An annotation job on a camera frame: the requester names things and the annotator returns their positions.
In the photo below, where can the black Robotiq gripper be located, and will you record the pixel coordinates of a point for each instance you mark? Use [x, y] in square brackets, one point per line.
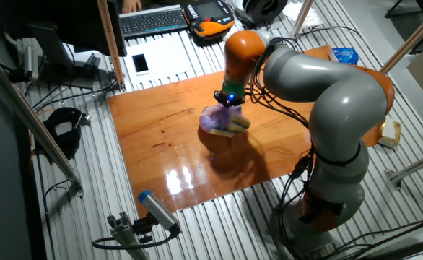
[229, 99]

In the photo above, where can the purple plastic bag of sponges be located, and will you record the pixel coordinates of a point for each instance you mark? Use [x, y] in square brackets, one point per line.
[215, 121]

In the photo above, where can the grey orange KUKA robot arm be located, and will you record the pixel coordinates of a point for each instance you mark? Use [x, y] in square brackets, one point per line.
[341, 104]

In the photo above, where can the person's bare hand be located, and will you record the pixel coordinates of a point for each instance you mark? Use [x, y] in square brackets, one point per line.
[131, 5]

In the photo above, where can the yellow green scrub sponge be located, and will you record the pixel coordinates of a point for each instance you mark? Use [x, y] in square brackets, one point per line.
[239, 122]
[223, 133]

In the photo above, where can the brown wooden board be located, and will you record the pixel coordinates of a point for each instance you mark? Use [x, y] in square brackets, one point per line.
[168, 144]

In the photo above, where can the white paper sheets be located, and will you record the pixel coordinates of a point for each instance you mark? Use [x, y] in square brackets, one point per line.
[164, 57]

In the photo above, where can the orange black teach pendant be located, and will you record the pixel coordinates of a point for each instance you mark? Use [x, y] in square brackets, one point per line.
[208, 16]

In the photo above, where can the black round spool device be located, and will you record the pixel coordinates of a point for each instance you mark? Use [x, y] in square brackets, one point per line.
[263, 10]

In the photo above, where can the white smartphone with dark screen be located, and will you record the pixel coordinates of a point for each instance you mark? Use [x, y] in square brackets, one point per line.
[140, 64]

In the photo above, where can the black computer keyboard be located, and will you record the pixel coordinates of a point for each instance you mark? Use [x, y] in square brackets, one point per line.
[153, 21]

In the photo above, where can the white crumpled paper towel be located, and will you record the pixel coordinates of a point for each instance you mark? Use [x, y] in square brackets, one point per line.
[298, 12]

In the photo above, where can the blue snack packet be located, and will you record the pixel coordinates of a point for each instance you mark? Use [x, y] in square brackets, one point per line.
[345, 56]

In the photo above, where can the yellow white cardboard box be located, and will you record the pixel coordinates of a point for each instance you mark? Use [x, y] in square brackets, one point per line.
[390, 133]

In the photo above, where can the black curved headset object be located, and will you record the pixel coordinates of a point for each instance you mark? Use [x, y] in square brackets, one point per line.
[65, 133]

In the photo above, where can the black computer monitor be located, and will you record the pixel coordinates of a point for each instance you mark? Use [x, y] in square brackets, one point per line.
[70, 25]

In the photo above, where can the aluminium frame post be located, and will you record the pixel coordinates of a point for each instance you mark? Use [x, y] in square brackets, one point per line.
[411, 38]
[300, 20]

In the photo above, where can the wood coloured frame post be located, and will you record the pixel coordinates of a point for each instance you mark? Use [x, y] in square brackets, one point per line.
[111, 47]

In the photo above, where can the silver camera with blue cap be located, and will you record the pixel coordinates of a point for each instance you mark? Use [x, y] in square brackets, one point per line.
[159, 211]

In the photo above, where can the grey aluminium profile mount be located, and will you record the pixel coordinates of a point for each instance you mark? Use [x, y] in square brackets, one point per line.
[125, 234]

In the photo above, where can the short aluminium frame bar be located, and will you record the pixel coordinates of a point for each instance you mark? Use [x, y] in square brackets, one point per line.
[413, 168]

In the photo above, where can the long aluminium frame bar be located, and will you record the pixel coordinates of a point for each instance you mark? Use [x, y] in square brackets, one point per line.
[31, 122]

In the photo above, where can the small silver cylinder camera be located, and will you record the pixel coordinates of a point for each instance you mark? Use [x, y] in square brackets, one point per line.
[31, 63]

